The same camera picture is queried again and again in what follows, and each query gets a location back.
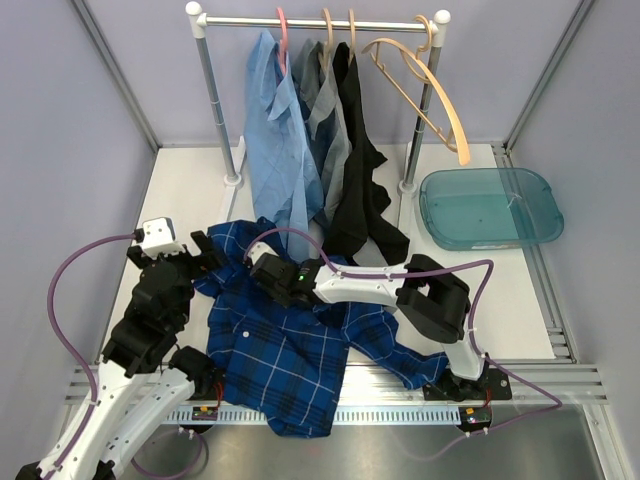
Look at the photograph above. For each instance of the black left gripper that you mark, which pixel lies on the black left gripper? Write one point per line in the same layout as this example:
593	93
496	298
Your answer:
201	264

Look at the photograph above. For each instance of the blue plaid shirt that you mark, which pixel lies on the blue plaid shirt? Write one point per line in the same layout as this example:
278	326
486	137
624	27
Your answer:
289	363

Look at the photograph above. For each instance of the beige hanger of plaid shirt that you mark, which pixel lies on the beige hanger of plaid shirt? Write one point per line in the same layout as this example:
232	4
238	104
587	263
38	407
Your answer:
422	62

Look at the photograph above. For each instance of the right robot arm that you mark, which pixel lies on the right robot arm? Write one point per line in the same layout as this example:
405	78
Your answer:
435	302

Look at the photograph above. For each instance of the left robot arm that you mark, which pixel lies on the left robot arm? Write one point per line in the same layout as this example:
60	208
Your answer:
142	376

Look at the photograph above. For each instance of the light blue shirt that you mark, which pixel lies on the light blue shirt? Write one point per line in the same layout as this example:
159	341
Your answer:
285	183

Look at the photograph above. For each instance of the black shirt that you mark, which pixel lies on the black shirt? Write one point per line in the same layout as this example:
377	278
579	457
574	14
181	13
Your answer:
358	217

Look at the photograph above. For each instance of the pink plastic hanger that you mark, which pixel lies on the pink plastic hanger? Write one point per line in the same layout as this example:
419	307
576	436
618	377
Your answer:
284	41

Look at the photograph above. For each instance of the grey shirt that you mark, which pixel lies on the grey shirt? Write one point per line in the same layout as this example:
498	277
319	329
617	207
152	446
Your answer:
323	115

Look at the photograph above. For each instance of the beige hanger with grey shirt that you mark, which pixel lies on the beige hanger with grey shirt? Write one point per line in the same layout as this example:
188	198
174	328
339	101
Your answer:
327	46

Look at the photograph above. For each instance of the beige hanger with black shirt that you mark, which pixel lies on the beige hanger with black shirt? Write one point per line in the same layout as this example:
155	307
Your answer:
352	30

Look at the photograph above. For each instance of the white and chrome clothes rack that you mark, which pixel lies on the white and chrome clothes rack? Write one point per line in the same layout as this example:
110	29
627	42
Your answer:
199	23

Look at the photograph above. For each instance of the teal transparent plastic tray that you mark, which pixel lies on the teal transparent plastic tray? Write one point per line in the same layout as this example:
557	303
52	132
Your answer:
489	209

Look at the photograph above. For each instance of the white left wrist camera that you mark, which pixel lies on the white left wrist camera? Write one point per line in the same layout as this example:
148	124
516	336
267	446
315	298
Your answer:
157	237

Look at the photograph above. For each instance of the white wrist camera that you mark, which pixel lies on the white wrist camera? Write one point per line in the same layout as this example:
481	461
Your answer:
157	237
259	256

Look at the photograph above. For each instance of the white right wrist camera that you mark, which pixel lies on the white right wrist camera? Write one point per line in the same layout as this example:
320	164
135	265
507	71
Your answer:
259	256

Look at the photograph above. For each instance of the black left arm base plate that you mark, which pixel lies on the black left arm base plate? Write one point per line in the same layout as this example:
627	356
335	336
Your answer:
209	386

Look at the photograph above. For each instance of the light blue slotted cable duct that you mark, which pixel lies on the light blue slotted cable duct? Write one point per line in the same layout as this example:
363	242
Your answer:
345	415

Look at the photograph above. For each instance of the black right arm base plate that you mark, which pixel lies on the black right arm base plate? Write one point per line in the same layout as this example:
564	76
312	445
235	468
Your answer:
492	384

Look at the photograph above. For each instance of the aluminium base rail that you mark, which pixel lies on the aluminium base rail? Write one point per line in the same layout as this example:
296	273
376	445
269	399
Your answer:
367	384

